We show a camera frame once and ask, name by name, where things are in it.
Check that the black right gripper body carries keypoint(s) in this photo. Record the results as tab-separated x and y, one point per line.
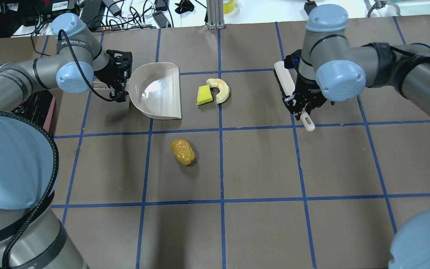
309	90

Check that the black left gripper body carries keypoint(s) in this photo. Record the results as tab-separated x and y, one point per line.
107	75

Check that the beige hand brush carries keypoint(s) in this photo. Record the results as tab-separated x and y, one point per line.
287	89

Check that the beige plastic dustpan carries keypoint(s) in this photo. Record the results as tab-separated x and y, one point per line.
154	89

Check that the cream crescent bread piece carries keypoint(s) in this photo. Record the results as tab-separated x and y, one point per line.
223	88

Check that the yellow sponge piece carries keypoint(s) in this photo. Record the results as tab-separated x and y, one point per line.
204	95

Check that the yellow ball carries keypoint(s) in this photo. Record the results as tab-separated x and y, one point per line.
183	151

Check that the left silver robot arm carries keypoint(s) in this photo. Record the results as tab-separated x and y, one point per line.
31	235

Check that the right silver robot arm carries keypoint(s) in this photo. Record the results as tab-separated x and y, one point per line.
328	68

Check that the black bag lined bin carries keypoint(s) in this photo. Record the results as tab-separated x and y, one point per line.
39	108

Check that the black power adapter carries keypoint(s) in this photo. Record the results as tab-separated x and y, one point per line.
90	11

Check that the yellow tape roll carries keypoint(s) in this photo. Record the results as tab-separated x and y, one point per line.
229	6

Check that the aluminium frame post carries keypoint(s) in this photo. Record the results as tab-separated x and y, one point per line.
215	14

